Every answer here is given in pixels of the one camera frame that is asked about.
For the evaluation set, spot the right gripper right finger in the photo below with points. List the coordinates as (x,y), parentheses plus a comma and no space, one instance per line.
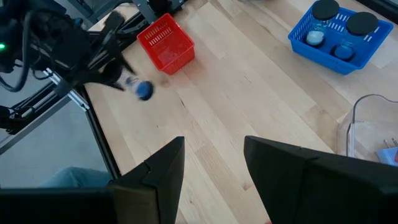
(311,193)

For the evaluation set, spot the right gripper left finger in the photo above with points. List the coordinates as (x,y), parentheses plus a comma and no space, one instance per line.
(155,186)

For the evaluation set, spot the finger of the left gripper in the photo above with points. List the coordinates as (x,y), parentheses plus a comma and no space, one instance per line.
(113,34)
(109,74)

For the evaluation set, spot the blue sand hourglass black caps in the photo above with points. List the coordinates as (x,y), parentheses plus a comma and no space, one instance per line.
(362,23)
(144,90)

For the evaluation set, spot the teal plug adapter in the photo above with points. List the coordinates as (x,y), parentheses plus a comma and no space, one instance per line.
(387,157)

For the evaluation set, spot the white sand hourglass black caps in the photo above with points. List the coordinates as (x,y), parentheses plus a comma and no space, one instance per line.
(325,9)

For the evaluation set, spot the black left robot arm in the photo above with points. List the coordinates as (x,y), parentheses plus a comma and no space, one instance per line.
(12,18)

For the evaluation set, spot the red plastic basket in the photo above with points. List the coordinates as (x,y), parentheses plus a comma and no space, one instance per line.
(174,59)

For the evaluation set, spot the clear plastic bin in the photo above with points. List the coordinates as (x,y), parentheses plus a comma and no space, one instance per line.
(360,137)

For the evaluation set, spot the blue plastic basket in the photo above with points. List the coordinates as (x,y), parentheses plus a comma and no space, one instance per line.
(320,59)

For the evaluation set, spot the black aluminium rig frame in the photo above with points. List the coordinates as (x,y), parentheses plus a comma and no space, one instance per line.
(99,137)

